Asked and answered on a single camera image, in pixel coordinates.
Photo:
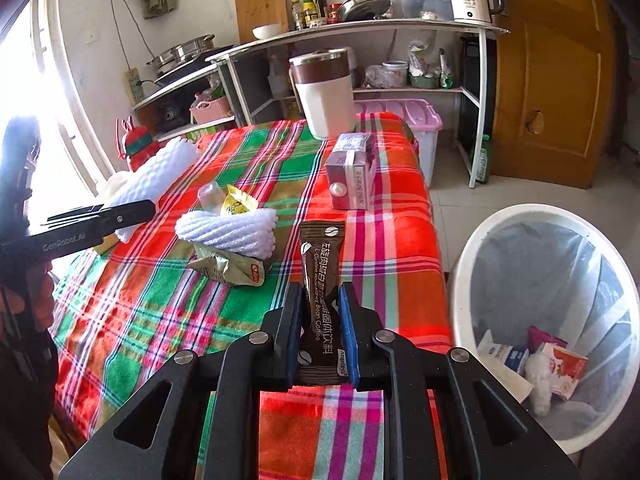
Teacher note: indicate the brown coffee sachet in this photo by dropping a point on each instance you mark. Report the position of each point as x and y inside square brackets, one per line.
[320, 280]

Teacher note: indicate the green white tube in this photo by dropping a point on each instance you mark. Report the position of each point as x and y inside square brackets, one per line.
[445, 72]

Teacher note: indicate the red bottle with antlers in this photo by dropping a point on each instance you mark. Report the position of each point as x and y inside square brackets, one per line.
[140, 147]

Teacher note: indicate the white round waste bin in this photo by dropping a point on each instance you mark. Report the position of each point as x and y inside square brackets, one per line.
[465, 280]

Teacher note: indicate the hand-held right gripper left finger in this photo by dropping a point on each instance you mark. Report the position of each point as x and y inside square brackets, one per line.
[295, 360]

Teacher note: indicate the yellow tissue pack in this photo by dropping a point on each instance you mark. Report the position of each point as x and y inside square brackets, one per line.
[117, 185]

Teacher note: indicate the black induction cooker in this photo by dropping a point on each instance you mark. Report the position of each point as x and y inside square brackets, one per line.
[200, 67]

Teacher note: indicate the small clear seasoning bottle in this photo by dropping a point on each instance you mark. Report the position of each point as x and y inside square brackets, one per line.
[297, 17]

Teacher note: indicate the wooden door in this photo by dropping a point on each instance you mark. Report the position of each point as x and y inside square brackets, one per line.
[555, 85]

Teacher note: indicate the person's left hand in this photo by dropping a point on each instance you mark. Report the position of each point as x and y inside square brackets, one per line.
[44, 300]

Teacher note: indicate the steel steamer pot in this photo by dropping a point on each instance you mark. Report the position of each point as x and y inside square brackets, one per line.
[180, 55]

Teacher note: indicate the low white side shelf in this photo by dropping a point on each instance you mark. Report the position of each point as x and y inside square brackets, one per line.
[170, 91]

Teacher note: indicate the green snack wrapper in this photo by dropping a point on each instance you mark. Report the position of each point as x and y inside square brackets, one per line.
[230, 267]

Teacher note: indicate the red green plaid tablecloth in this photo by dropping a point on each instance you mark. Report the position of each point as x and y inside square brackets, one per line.
[250, 170]

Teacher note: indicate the green plastic bowl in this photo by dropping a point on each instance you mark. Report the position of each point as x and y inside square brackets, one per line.
[424, 81]

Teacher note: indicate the white plastic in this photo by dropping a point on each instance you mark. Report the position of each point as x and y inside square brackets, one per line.
[539, 385]

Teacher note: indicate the white metal kitchen shelf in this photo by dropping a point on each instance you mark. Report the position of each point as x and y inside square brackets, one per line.
[380, 27]

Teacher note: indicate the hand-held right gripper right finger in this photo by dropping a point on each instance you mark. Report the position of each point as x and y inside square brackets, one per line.
[350, 355]

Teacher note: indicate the white foam fruit net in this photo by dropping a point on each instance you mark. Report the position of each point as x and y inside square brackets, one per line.
[155, 175]
[225, 232]

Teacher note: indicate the green bottles on floor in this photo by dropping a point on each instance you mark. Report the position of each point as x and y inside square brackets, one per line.
[481, 160]

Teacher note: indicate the grey plastic bin liner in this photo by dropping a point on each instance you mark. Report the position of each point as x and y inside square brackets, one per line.
[550, 270]

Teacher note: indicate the white blue carton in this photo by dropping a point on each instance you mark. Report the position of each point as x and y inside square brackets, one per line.
[505, 357]

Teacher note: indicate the crumpled food bag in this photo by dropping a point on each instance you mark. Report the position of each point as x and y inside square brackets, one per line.
[422, 60]

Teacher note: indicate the black cooker pot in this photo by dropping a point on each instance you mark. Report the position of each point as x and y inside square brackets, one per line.
[175, 115]

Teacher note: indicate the green bottle yellow label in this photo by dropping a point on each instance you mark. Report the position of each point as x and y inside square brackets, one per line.
[309, 10]

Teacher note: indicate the clear plastic bag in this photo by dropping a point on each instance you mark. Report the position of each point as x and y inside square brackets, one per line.
[377, 79]

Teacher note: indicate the white lidded tub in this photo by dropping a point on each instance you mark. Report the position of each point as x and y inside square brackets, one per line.
[395, 74]

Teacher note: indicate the steel pan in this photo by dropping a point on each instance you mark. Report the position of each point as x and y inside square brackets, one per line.
[362, 7]

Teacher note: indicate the white ceramic bowl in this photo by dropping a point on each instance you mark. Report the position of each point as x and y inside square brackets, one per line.
[266, 32]

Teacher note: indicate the pink lidded storage box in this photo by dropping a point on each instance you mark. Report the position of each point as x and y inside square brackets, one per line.
[420, 125]

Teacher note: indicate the clear plastic container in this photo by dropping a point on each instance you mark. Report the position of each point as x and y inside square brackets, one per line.
[420, 2]

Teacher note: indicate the small clear plastic cup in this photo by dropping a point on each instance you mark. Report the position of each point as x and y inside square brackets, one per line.
[210, 195]

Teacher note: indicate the wooden cutting board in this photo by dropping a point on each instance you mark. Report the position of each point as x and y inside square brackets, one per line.
[260, 7]

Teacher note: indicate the white power strip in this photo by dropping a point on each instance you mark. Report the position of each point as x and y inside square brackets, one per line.
[133, 87]

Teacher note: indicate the pink plastic basket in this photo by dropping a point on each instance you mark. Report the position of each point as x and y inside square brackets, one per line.
[210, 112]

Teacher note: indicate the purple wrapper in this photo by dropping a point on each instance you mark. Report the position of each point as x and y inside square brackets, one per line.
[545, 340]

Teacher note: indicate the dark sauce bottle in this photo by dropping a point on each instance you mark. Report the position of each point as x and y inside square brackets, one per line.
[321, 5]

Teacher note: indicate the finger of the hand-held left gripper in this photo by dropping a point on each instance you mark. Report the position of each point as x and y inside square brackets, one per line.
[130, 212]
[75, 216]

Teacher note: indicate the purple drink carton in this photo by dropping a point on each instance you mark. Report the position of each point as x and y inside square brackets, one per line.
[350, 180]

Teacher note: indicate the white tumbler brown band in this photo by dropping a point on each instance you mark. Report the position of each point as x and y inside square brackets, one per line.
[325, 105]

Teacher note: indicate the yellow sachet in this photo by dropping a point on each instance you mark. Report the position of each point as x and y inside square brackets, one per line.
[240, 202]

